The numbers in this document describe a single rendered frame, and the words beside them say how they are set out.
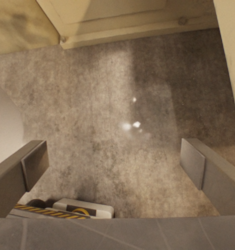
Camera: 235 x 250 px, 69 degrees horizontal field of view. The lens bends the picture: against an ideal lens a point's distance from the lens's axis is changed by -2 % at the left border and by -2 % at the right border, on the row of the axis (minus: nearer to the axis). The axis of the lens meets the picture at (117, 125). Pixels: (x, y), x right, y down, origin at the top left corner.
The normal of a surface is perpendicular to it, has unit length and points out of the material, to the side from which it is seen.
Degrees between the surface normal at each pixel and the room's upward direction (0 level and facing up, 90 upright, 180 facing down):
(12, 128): 0
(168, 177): 0
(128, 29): 0
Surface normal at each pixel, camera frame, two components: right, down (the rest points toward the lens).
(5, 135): -0.13, -0.15
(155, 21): 0.07, 0.98
